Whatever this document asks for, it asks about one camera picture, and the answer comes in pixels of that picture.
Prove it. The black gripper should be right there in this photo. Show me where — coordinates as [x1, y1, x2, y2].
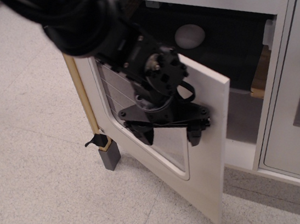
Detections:
[117, 95, 210, 147]

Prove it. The white oven door with window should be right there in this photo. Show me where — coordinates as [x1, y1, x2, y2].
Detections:
[75, 56, 230, 224]

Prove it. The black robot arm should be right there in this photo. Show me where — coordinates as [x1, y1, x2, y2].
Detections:
[4, 0, 210, 146]

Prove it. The grey oven tray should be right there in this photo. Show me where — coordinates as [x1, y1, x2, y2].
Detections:
[124, 3, 272, 90]

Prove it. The grey cabinet leg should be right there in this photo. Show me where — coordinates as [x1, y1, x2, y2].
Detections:
[99, 142, 121, 171]

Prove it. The black clamp on leg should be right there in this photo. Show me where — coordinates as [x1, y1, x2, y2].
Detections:
[85, 134, 109, 147]

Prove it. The white toy egg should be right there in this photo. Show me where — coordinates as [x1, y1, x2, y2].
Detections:
[174, 24, 206, 49]

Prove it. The white toy kitchen cabinet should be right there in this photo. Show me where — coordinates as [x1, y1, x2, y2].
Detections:
[56, 0, 300, 224]

